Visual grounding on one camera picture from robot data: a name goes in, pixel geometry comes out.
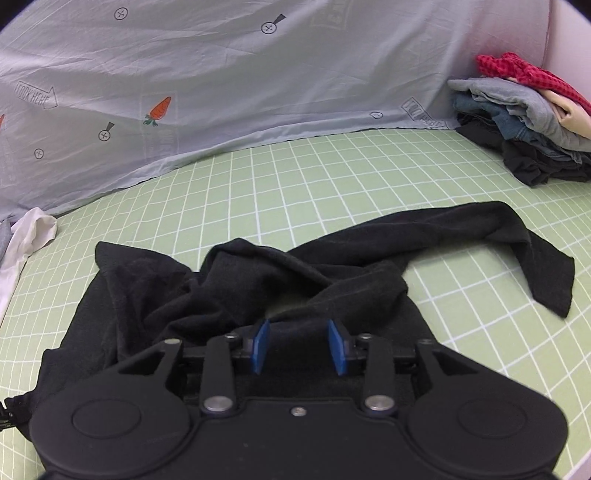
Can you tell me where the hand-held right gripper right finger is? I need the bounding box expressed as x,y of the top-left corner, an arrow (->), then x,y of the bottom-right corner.
327,319 -> 482,417

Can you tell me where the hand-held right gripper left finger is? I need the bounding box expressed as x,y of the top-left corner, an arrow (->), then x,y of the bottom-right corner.
111,319 -> 271,417

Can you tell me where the black knit sweater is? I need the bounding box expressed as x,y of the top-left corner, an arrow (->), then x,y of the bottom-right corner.
13,201 -> 575,444

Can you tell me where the pile of folded clothes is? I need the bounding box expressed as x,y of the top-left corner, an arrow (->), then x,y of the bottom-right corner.
447,78 -> 591,153

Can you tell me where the green checked bed sheet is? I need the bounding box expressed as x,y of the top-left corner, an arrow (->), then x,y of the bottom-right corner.
0,128 -> 591,480

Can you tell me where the white garment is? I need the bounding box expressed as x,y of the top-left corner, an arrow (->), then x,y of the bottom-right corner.
0,208 -> 58,319

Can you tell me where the grey carrot printed sheet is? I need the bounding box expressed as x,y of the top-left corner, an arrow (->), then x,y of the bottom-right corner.
0,0 -> 551,222

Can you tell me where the black folded garment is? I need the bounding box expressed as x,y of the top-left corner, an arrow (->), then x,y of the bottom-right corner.
457,115 -> 591,187

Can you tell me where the grey garment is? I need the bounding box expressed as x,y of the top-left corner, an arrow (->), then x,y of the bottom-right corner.
0,217 -> 13,264

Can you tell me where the blue denim garment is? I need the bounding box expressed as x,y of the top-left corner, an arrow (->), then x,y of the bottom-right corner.
452,95 -> 583,163

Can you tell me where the cream garment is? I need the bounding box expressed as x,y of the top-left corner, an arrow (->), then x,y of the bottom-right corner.
541,89 -> 589,134

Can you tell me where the red checked garment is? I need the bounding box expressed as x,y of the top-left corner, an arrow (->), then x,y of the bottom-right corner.
476,52 -> 591,116

